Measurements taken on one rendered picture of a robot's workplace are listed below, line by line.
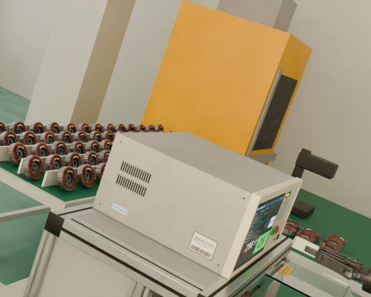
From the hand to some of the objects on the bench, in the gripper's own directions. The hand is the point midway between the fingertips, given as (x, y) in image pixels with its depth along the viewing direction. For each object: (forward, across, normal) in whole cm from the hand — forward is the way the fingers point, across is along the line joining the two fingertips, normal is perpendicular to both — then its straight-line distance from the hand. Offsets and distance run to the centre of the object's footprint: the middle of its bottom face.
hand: (305, 246), depth 142 cm
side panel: (+37, -41, -44) cm, 70 cm away
